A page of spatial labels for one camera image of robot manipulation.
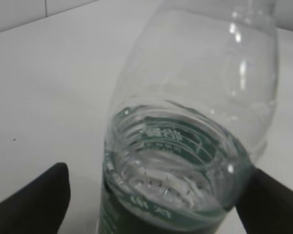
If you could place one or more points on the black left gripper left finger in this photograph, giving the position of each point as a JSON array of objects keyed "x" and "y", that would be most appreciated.
[{"x": 39, "y": 207}]

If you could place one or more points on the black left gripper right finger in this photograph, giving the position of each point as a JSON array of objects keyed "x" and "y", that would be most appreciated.
[{"x": 266, "y": 206}]

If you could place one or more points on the clear Cestbon water bottle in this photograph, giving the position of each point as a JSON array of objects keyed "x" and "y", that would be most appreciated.
[{"x": 189, "y": 117}]

